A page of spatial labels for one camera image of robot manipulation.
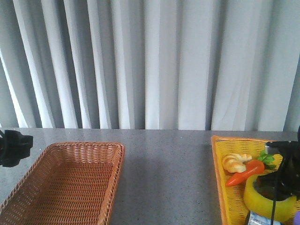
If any toy bread croissant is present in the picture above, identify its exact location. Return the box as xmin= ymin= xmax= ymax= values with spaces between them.
xmin=222 ymin=153 xmax=252 ymax=173

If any silver blue can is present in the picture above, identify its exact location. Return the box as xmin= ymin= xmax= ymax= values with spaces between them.
xmin=244 ymin=211 xmax=282 ymax=225

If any yellow tape roll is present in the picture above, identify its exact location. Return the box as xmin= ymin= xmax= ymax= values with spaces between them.
xmin=243 ymin=174 xmax=300 ymax=223

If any yellow woven basket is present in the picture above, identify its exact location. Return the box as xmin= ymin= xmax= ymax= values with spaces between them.
xmin=211 ymin=135 xmax=267 ymax=225

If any purple object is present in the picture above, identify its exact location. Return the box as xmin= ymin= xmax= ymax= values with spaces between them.
xmin=292 ymin=211 xmax=300 ymax=225

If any orange toy carrot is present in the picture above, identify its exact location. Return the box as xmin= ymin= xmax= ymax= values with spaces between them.
xmin=225 ymin=150 xmax=276 ymax=187

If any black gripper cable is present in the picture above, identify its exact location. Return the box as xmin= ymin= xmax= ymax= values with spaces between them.
xmin=271 ymin=152 xmax=288 ymax=225

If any grey pleated curtain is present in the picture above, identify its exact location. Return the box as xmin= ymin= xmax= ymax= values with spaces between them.
xmin=0 ymin=0 xmax=300 ymax=131

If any brown wicker basket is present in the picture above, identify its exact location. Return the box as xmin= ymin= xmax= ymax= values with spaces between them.
xmin=0 ymin=142 xmax=125 ymax=225

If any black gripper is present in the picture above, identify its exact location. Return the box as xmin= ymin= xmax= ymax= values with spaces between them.
xmin=256 ymin=140 xmax=300 ymax=201
xmin=0 ymin=130 xmax=33 ymax=167

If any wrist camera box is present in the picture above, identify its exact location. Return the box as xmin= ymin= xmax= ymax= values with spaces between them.
xmin=265 ymin=141 xmax=298 ymax=156

